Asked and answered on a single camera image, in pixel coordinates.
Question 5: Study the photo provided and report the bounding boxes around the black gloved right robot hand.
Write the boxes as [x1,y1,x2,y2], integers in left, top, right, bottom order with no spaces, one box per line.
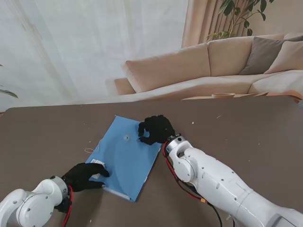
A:
[137,115,177,146]

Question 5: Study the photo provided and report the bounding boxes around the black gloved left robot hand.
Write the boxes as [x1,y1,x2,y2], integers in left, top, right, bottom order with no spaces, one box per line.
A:
[61,162,110,193]

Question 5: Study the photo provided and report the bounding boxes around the thin white string loop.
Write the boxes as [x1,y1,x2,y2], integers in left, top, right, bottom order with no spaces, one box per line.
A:
[84,139,103,153]

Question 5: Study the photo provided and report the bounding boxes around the blue plastic file folder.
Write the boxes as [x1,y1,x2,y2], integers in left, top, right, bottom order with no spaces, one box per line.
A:
[85,115,163,203]

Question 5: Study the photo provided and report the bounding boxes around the beige fabric sofa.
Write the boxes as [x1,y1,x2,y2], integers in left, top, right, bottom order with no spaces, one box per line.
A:
[114,34,303,100]

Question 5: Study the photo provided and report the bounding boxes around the light wooden side table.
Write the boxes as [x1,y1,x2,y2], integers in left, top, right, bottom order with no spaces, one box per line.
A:
[181,91,269,101]

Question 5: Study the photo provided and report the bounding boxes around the dark green plant leaf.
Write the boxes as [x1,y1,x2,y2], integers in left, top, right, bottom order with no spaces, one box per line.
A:
[0,63,19,99]

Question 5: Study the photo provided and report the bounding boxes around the beige pleated curtain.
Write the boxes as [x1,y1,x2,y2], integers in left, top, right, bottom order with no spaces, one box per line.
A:
[181,0,244,49]

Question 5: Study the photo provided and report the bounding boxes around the white sheer curtain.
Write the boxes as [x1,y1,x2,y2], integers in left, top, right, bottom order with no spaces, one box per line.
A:
[0,0,190,113]

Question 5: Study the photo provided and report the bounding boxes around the grey-brown sofa cushion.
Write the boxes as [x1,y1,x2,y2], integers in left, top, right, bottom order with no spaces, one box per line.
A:
[239,36,292,76]

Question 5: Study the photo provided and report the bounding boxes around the green leafy houseplant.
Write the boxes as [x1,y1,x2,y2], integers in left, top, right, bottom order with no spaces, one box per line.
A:
[205,0,275,42]

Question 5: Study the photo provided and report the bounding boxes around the beige sofa cushion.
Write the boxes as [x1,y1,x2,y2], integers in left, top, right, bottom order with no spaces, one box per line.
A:
[263,40,303,74]

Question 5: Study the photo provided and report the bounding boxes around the red left arm cable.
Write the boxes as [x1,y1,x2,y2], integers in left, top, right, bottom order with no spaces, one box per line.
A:
[62,185,74,227]

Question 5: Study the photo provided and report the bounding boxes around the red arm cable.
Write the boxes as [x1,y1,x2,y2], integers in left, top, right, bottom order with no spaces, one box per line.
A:
[62,185,74,227]
[163,141,207,204]

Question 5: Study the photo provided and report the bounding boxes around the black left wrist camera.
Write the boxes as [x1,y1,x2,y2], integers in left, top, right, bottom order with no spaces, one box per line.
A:
[54,197,71,214]

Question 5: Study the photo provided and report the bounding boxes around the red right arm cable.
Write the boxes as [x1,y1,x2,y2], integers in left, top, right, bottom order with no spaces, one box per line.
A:
[163,141,207,204]

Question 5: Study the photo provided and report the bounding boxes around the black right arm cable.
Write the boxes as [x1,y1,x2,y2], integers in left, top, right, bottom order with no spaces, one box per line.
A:
[205,201,223,227]

